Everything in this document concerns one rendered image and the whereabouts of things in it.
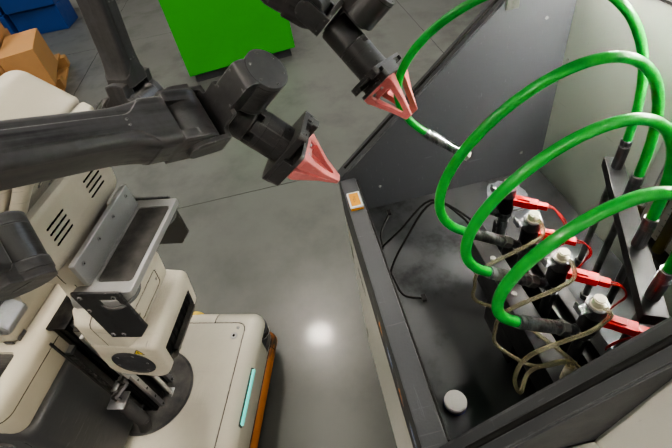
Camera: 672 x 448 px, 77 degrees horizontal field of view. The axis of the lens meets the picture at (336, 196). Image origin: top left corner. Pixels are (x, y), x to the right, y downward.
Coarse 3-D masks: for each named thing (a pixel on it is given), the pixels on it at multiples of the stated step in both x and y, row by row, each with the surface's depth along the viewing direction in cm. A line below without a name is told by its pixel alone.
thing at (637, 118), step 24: (600, 120) 45; (624, 120) 45; (648, 120) 45; (552, 144) 47; (576, 144) 46; (528, 168) 47; (504, 192) 49; (480, 216) 51; (648, 216) 58; (648, 240) 61; (480, 264) 59
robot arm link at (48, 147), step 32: (160, 96) 48; (192, 96) 52; (0, 128) 36; (32, 128) 37; (64, 128) 39; (96, 128) 41; (128, 128) 44; (160, 128) 46; (192, 128) 49; (0, 160) 34; (32, 160) 36; (64, 160) 39; (96, 160) 42; (128, 160) 46; (160, 160) 50
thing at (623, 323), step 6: (618, 318) 55; (624, 318) 56; (606, 324) 56; (612, 324) 55; (618, 324) 55; (624, 324) 55; (630, 324) 55; (636, 324) 55; (618, 330) 55; (624, 330) 55; (630, 330) 54; (636, 330) 54; (642, 330) 54
